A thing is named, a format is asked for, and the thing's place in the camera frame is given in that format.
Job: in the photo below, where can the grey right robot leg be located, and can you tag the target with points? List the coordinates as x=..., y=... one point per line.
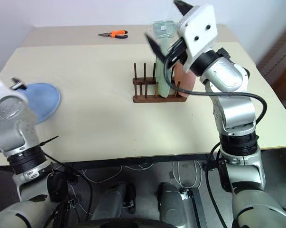
x=170, y=202

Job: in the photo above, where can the wooden dish rack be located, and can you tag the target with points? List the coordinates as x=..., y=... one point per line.
x=157, y=99

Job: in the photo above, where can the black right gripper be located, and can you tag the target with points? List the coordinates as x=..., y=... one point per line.
x=178, y=52

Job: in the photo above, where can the brown wooden furniture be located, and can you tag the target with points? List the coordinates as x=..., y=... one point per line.
x=279, y=71

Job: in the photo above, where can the cream table mat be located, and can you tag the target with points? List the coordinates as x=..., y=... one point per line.
x=97, y=95

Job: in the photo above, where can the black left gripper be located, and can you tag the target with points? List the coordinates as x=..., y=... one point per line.
x=17, y=85

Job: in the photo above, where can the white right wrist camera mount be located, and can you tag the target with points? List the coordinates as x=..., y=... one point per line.
x=197, y=33

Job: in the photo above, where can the green plate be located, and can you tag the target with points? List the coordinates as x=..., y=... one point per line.
x=163, y=83

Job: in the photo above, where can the grey robot leg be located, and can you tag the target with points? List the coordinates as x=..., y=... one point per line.
x=170, y=202
x=114, y=202

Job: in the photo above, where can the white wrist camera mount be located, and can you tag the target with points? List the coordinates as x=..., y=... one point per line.
x=197, y=33
x=0, y=90

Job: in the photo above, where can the clear plastic package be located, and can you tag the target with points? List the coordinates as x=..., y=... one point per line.
x=163, y=28

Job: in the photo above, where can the blue plate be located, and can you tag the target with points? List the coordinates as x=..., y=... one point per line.
x=44, y=102

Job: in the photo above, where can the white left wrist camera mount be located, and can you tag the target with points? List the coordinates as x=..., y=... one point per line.
x=0, y=90

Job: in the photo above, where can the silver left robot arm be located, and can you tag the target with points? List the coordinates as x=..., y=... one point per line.
x=14, y=133

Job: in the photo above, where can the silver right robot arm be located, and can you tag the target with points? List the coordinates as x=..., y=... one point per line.
x=228, y=76

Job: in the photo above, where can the pink plate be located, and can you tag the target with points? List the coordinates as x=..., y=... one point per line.
x=189, y=80

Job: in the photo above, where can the black aluminium rail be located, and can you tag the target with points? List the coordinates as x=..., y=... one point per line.
x=199, y=206

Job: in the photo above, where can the grey left robot leg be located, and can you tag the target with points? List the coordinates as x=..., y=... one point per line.
x=114, y=202

